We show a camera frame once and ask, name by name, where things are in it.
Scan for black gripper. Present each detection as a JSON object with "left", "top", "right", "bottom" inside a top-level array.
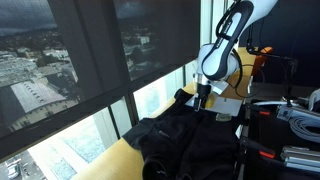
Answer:
[{"left": 193, "top": 83, "right": 213, "bottom": 112}]

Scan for black zip vest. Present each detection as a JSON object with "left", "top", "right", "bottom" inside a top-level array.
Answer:
[{"left": 122, "top": 88, "right": 241, "bottom": 180}]

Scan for yellow small block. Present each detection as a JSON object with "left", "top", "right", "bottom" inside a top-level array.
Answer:
[{"left": 203, "top": 94, "right": 217, "bottom": 110}]

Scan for white plastic cutting board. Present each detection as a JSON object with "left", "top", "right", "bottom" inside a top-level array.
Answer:
[{"left": 184, "top": 92, "right": 243, "bottom": 117}]

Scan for dark mesh roller shade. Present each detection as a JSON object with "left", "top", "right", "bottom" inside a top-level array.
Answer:
[
  {"left": 113, "top": 0, "right": 201, "bottom": 82},
  {"left": 0, "top": 0, "right": 82, "bottom": 138}
]

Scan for grey metal box bar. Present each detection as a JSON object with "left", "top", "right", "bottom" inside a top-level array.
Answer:
[{"left": 275, "top": 104, "right": 320, "bottom": 123}]

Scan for silver aluminium extrusion rails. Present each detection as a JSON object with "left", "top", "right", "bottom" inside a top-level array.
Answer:
[{"left": 279, "top": 145, "right": 320, "bottom": 174}]

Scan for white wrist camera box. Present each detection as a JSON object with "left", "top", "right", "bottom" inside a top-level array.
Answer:
[{"left": 211, "top": 80, "right": 231, "bottom": 96}]

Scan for black perforated metal rail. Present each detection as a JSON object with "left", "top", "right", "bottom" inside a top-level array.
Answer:
[{"left": 234, "top": 103, "right": 253, "bottom": 180}]

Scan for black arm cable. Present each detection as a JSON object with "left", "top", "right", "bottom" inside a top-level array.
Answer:
[{"left": 229, "top": 48, "right": 266, "bottom": 100}]

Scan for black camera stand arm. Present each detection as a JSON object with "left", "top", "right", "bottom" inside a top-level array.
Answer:
[{"left": 245, "top": 19, "right": 299, "bottom": 98}]

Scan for grey coiled cable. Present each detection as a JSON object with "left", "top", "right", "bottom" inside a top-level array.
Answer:
[{"left": 288, "top": 116, "right": 320, "bottom": 144}]

